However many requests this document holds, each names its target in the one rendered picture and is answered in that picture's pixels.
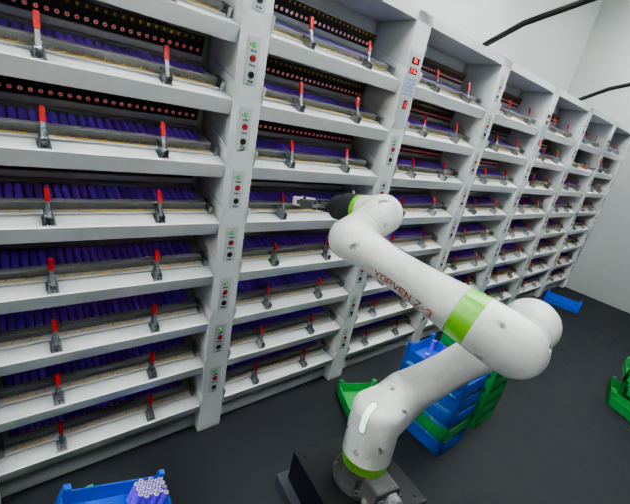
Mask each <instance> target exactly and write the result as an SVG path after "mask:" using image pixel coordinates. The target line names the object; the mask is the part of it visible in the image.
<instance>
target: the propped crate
mask: <svg viewBox="0 0 630 504"><path fill-rule="evenodd" d="M164 475H165V471H164V469H160V470H158V471H157V473H156V475H155V476H151V477H153V478H154V479H156V478H157V477H158V478H159V477H164ZM148 478H149V477H145V478H139V479H143V480H144V481H145V480H148ZM139 479H133V480H127V481H121V482H115V483H109V484H103V485H97V486H91V487H84V488H78V489H72V488H71V484H64V485H63V486H62V488H61V490H60V492H59V494H58V496H57V498H56V500H55V502H54V504H128V503H127V502H126V499H127V497H128V495H129V493H130V491H131V489H132V487H133V485H134V483H135V482H138V480H139ZM71 489H72V490H71ZM163 504H172V502H171V500H170V497H169V495H167V497H166V499H165V501H164V503H163Z"/></svg>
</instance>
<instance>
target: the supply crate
mask: <svg viewBox="0 0 630 504"><path fill-rule="evenodd" d="M436 335H437V334H435V333H431V335H430V338H427V339H425V340H422V341H419V342H417V343H413V342H412V341H409V342H408V344H407V347H406V350H405V353H404V357H405V358H407V359H408V360H409V361H411V362H412V363H413V364H416V363H419V362H421V361H423V360H425V358H424V356H425V353H426V352H428V353H429V354H430V355H429V357H431V356H433V355H435V354H437V353H439V352H441V351H442V349H443V346H444V344H443V343H441V342H439V341H438V340H436V339H435V338H436ZM433 339H434V340H436V344H435V347H434V349H433V352H432V353H431V352H429V348H430V346H431V343H432V340H433ZM488 376H489V373H488V374H486V375H484V376H481V377H479V378H477V379H475V380H473V381H471V382H469V383H467V384H466V385H464V386H462V387H460V388H458V389H456V390H455V391H453V392H452V393H453V394H455V395H456V396H457V397H459V398H460V399H462V398H463V397H465V396H467V395H468V394H470V393H471V392H473V391H475V390H476V389H478V388H480V387H481V386H483V385H484V384H485V383H486V380H487V378H488Z"/></svg>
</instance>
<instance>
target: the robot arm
mask: <svg viewBox="0 0 630 504"><path fill-rule="evenodd" d="M293 205H297V206H300V207H304V208H309V209H312V210H320V211H324V212H327V213H329V214H330V216H331V217H332V218H333V219H336V220H338V221H337V222H335V223H334V224H333V226H332V227H331V229H330V231H329V235H328V243H329V246H330V248H331V250H332V252H333V253H334V254H335V255H336V256H338V257H339V258H341V259H343V260H345V261H347V262H349V263H351V264H353V265H355V266H356V267H358V268H360V269H362V270H364V271H365V272H366V273H368V274H369V275H371V276H372V277H374V278H375V279H377V280H378V281H380V282H381V283H383V284H384V285H385V286H387V287H388V288H390V289H391V290H392V291H394V292H395V293H397V294H398V295H399V296H401V297H402V298H403V299H404V300H406V301H407V302H408V303H410V304H411V305H412V306H413V307H414V308H416V309H417V310H418V311H419V312H421V313H422V314H423V315H424V316H425V317H426V318H428V319H429V320H430V321H431V322H432V323H433V324H434V325H435V326H437V327H438V328H439V329H440V330H441V331H443V332H444V333H446V334H447V335H448V336H449V337H450V338H452V339H453V340H454V341H455V342H456V343H454V344H453V345H451V346H449V347H448V348H446V349H444V350H442V351H441V352H439V353H437V354H435V355H433V356H431V357H429V358H427V359H425V360H423V361H421V362H419V363H416V364H414V365H412V366H410V367H407V368H405V369H402V370H399V371H397V372H394V373H392V374H391V375H389V376H388V377H386V378H385V379H384V380H382V381H381V382H380V383H378V384H377V385H375V386H372V387H369V388H368V389H364V390H362V391H360V392H359V393H358V394H357V395H356V396H355V397H354V400H353V403H352V407H351V411H350V415H349V419H348V423H347V427H346V431H345V436H344V440H343V446H342V447H343V451H342V453H341V454H340V455H339V456H338V457H337V458H336V460H335V462H334V466H333V477H334V480H335V482H336V484H337V485H338V487H339V488H340V489H341V490H342V491H343V492H344V493H345V494H346V495H348V496H349V497H351V498H353V499H355V500H358V501H361V504H402V500H401V497H402V496H401V494H400V488H399V487H398V486H397V484H396V483H395V482H394V480H393V479H392V478H391V477H390V475H389V474H388V473H387V471H386V470H387V467H388V466H389V464H390V462H391V459H392V456H393V452H394V449H395V446H396V442H397V439H398V437H399V436H400V434H401V433H402V432H403V431H404V430H405V429H406V428H407V427H408V426H409V425H410V424H411V423H412V422H413V421H414V420H415V419H416V418H417V417H418V416H419V415H420V414H421V413H422V412H423V411H425V410H426V409H427V408H429V407H430V406H431V405H433V404H434V403H436V402H437V401H439V400H440V399H442V398H443V397H445V396H446V395H448V394H450V393H451V392H453V391H455V390H456V389H458V388H460V387H462V386H464V385H466V384H467V383H469V382H471V381H473V380H475V379H477V378H479V377H481V376H484V375H486V374H488V373H490V372H492V371H495V372H497V373H498V374H500V375H502V376H504V377H506V378H510V379H515V380H525V379H530V378H533V377H535V376H537V375H539V374H540V373H542V372H543V371H544V370H545V369H546V367H547V366H548V364H549V362H550V359H551V355H552V348H553V347H554V346H555V345H556V344H557V343H558V342H559V340H560V338H561V335H562V322H561V319H560V317H559V315H558V313H557V312H556V311H555V310H554V309H553V308H552V307H551V306H550V305H549V304H547V303H545V302H543V301H541V300H538V299H534V298H522V299H518V300H515V301H513V302H511V303H509V304H508V305H505V304H503V303H501V302H499V301H498V300H496V299H494V298H492V297H490V296H488V295H486V294H485V293H483V292H481V291H479V290H477V289H475V288H473V287H471V286H469V285H467V284H465V283H463V282H461V281H459V280H457V279H455V278H453V277H451V276H449V275H447V274H445V273H443V272H441V271H439V270H437V269H435V268H433V267H432V266H430V265H428V264H426V263H424V262H423V261H421V260H419V259H417V258H416V257H414V256H412V255H411V254H409V253H407V252H406V251H404V250H403V249H401V248H399V247H398V246H396V245H395V244H393V243H392V242H390V241H389V240H386V239H385V238H384V237H386V236H387V235H389V234H391V233H392V232H394V231H395V230H397V229H398V227H399V226H400V225H401V223H402V220H403V209H402V206H401V204H400V202H399V201H398V200H397V199H396V198H394V197H393V196H391V195H387V194H378V195H360V194H355V193H354V191H352V193H345V194H343V195H335V196H334V197H332V199H331V200H328V199H316V200H315V198H312V197H306V196H301V197H298V196H293Z"/></svg>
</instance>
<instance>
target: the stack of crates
mask: <svg viewBox="0 0 630 504"><path fill-rule="evenodd" d="M440 342H441V343H443V344H444V345H446V346H447V347H449V346H451V345H453V344H454V343H456V342H455V341H454V340H453V339H452V338H450V337H449V336H448V335H447V334H446V333H444V332H443V335H442V337H441V340H440ZM508 379H509V378H506V377H504V376H502V375H500V374H498V373H497V372H495V371H492V372H490V373H489V376H488V378H487V380H486V383H485V385H484V387H483V390H482V392H481V394H480V397H479V399H478V401H477V404H476V406H475V408H474V411H473V413H472V415H471V418H470V420H469V422H468V425H467V427H468V428H470V429H471V430H474V429H475V428H476V427H478V426H479V425H480V424H482V423H483V422H484V421H486V420H487V419H489V418H490V417H491V416H492V415H493V412H494V410H495V408H496V406H497V403H498V401H499V399H500V397H501V395H502V392H503V390H504V388H505V386H506V384H507V381H508Z"/></svg>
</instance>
